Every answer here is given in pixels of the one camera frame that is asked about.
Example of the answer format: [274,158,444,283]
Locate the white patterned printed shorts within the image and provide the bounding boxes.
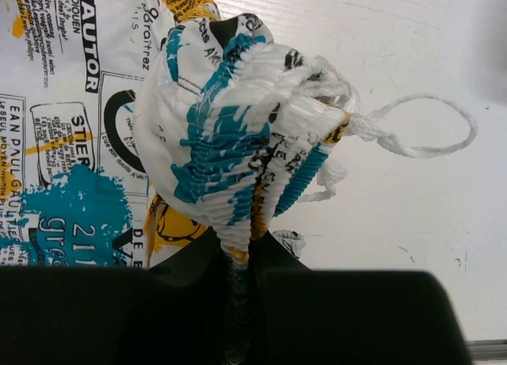
[1,0,478,364]

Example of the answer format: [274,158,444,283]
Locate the aluminium table edge rail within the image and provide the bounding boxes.
[467,339,507,361]

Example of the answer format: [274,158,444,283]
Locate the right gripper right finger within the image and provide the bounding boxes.
[250,235,471,364]

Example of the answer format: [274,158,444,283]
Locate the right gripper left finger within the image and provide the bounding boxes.
[1,230,223,364]

